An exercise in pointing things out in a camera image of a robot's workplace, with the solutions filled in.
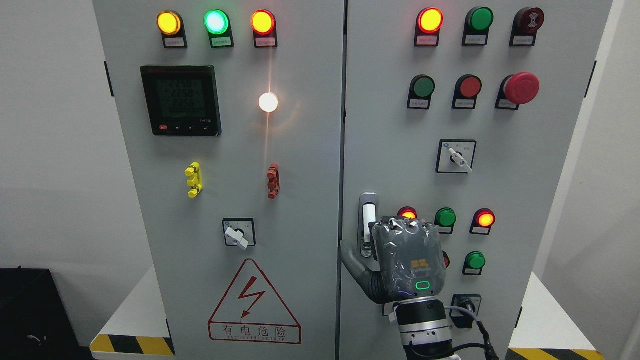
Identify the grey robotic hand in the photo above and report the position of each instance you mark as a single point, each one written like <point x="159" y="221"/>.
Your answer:
<point x="410" y="258"/>

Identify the silver door handle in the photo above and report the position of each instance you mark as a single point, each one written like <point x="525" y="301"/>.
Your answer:
<point x="367" y="213"/>

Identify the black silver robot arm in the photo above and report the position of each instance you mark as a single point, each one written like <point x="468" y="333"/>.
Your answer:
<point x="424" y="329"/>

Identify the right cabinet door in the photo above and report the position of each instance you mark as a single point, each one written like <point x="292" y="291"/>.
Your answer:
<point x="392" y="151"/>

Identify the cabinet door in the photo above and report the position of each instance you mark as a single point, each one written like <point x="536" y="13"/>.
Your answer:
<point x="392" y="151"/>
<point x="296" y="233"/>

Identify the left cabinet door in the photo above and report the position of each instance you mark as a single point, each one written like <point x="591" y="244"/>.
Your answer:
<point x="296" y="233"/>

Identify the red-orange indicator light left door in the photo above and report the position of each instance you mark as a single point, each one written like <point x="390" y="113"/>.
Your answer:
<point x="263" y="24"/>

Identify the red push button lower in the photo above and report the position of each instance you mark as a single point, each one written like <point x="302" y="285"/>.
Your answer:
<point x="446" y="259"/>

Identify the red push button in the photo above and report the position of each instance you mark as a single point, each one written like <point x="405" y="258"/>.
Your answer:
<point x="466" y="91"/>
<point x="446" y="259"/>

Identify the red lit light middle left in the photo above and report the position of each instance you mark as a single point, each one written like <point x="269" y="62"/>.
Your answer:
<point x="408" y="212"/>

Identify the red lit light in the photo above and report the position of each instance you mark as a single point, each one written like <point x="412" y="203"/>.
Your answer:
<point x="482" y="222"/>
<point x="408" y="212"/>
<point x="428" y="27"/>

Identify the green light middle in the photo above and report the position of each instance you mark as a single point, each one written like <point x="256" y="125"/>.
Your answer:
<point x="445" y="219"/>

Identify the green push button lower right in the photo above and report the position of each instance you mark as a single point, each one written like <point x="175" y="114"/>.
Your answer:
<point x="474" y="263"/>

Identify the green push button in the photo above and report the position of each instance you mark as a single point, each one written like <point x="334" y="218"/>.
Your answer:
<point x="474" y="263"/>
<point x="420" y="92"/>

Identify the red lit light middle right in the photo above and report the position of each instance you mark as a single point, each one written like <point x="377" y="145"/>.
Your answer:
<point x="482" y="222"/>

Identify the red electrical warning triangle sticker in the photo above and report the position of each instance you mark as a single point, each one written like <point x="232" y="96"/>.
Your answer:
<point x="252" y="310"/>

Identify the green push button upper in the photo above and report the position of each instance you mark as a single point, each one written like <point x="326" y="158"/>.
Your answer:
<point x="420" y="92"/>

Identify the red push button upper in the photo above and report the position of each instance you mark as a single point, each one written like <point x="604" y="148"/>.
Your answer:
<point x="466" y="91"/>

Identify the red emergency stop button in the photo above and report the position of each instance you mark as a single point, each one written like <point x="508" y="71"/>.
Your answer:
<point x="517" y="89"/>

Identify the white lit indicator light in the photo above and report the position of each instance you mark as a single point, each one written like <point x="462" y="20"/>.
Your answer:
<point x="268" y="102"/>

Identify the red lit light top right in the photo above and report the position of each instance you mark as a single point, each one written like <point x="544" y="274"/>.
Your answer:
<point x="428" y="27"/>

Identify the green light top right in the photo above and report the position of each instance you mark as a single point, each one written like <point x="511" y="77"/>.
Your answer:
<point x="476" y="26"/>

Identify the dark red buzzer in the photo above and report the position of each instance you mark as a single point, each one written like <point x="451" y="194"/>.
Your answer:
<point x="526" y="24"/>

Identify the white platform with hazard stripes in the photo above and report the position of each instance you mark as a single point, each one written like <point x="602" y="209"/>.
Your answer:
<point x="138" y="329"/>

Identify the black digital power meter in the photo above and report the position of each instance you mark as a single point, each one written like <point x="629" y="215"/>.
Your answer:
<point x="182" y="100"/>

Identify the green lit indicator light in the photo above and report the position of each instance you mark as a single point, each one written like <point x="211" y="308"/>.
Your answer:
<point x="219" y="30"/>

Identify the yellow indicator light top left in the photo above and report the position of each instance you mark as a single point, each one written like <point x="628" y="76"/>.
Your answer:
<point x="172" y="29"/>

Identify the black box lower left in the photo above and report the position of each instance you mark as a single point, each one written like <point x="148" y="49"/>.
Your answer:
<point x="33" y="320"/>

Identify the white lower rotary switch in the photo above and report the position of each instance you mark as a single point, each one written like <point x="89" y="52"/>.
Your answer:
<point x="388" y="311"/>

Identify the black lower rotary switch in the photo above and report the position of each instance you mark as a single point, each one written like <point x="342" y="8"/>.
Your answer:
<point x="470" y="302"/>

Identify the upper right rotary switch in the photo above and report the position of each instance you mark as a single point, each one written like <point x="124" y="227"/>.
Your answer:
<point x="455" y="156"/>

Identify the left door rotary switch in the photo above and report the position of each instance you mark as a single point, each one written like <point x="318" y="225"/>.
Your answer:
<point x="239" y="232"/>

